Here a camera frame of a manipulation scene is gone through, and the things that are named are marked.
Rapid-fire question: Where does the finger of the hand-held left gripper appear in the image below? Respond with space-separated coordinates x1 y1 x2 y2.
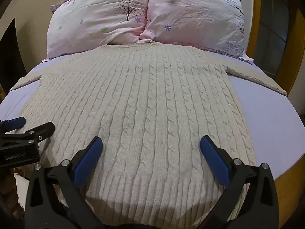
0 122 56 146
0 116 26 134

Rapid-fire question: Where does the pink pillow with flower print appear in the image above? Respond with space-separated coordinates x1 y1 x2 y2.
139 0 246 59

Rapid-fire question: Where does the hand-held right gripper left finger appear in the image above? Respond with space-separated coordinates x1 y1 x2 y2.
24 136 105 229

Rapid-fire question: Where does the cream cable-knit sweater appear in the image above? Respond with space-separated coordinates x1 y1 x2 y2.
10 42 287 229

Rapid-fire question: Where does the pink pillow with tree print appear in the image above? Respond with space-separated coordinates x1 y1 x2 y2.
46 0 150 59

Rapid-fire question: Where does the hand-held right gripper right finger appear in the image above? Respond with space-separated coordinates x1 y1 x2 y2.
200 135 279 229

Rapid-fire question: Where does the yellow wooden bed frame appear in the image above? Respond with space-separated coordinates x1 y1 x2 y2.
245 0 305 229

